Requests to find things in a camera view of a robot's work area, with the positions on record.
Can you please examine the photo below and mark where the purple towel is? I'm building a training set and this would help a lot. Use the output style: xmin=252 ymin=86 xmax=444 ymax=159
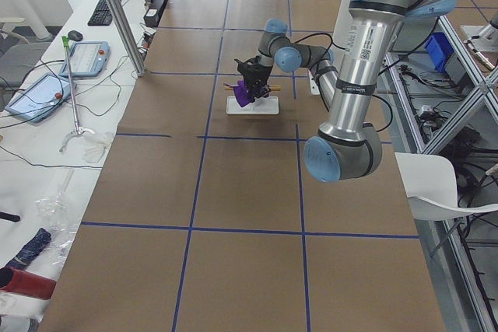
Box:
xmin=232 ymin=80 xmax=264 ymax=107

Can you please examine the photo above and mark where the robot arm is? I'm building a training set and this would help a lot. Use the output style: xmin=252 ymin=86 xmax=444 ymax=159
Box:
xmin=237 ymin=0 xmax=457 ymax=182

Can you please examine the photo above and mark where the black keyboard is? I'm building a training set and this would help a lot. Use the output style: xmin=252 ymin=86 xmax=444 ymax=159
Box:
xmin=87 ymin=0 xmax=113 ymax=26

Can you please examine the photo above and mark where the teach pendant far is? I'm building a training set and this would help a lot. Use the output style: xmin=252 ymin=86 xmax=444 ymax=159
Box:
xmin=64 ymin=41 xmax=110 ymax=79

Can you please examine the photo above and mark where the black power adapter box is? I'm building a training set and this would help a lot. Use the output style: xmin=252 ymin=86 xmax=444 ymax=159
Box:
xmin=143 ymin=0 xmax=167 ymax=28

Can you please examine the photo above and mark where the black computer mouse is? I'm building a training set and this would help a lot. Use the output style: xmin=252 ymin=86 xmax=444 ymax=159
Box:
xmin=68 ymin=30 xmax=83 ymax=42

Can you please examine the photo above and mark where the white chair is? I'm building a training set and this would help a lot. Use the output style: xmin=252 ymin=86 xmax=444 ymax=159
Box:
xmin=395 ymin=152 xmax=497 ymax=221

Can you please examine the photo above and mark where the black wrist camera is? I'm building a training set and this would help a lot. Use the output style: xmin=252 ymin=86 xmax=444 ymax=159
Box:
xmin=234 ymin=58 xmax=253 ymax=76

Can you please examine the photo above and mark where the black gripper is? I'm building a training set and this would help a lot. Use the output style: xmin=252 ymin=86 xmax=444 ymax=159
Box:
xmin=243 ymin=58 xmax=272 ymax=103

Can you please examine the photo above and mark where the aluminium frame post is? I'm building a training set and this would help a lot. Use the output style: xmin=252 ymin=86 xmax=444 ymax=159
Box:
xmin=106 ymin=0 xmax=146 ymax=77

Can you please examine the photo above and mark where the white rack base tray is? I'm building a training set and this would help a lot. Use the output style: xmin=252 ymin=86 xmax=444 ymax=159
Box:
xmin=226 ymin=96 xmax=279 ymax=115

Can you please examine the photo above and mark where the wooden rack rod near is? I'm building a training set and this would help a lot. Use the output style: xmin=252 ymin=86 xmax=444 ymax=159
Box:
xmin=223 ymin=84 xmax=281 ymax=92

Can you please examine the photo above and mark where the crumpled clear plastic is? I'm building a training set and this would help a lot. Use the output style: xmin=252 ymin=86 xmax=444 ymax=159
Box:
xmin=35 ymin=191 xmax=79 ymax=264

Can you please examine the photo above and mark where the blue storage bin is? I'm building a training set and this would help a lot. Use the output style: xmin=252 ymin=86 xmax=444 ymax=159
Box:
xmin=424 ymin=32 xmax=454 ymax=73

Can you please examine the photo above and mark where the red cylinder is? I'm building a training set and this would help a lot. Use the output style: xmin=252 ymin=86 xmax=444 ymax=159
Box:
xmin=1 ymin=267 xmax=57 ymax=300

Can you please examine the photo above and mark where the teach pendant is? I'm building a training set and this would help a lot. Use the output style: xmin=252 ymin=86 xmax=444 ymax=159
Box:
xmin=5 ymin=73 xmax=71 ymax=124
xmin=64 ymin=41 xmax=110 ymax=79

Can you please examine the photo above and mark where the teach pendant near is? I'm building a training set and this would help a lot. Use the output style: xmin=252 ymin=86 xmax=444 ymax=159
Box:
xmin=5 ymin=73 xmax=71 ymax=124

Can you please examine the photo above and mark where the grabber reach tool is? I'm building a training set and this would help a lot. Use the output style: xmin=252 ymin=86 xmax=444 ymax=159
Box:
xmin=59 ymin=36 xmax=96 ymax=153

